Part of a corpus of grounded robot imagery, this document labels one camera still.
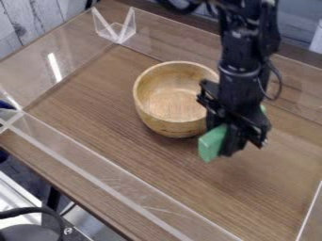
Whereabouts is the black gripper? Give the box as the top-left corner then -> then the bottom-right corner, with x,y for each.
196,64 -> 268,157

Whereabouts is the green rectangular block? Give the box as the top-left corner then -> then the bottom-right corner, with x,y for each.
198,105 -> 271,163

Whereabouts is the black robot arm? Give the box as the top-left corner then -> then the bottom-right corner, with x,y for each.
156,0 -> 280,162

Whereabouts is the brown wooden bowl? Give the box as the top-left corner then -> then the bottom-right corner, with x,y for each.
132,60 -> 219,138

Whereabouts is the black table leg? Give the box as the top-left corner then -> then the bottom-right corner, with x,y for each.
47,187 -> 61,211

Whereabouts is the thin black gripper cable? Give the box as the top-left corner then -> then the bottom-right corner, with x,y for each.
255,57 -> 284,102

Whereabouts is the clear acrylic front wall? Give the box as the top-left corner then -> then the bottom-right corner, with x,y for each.
0,98 -> 243,241

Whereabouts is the clear acrylic corner bracket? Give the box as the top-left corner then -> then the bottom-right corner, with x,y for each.
92,8 -> 136,44

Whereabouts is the black metal bracket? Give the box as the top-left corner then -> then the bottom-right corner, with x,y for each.
41,203 -> 95,241

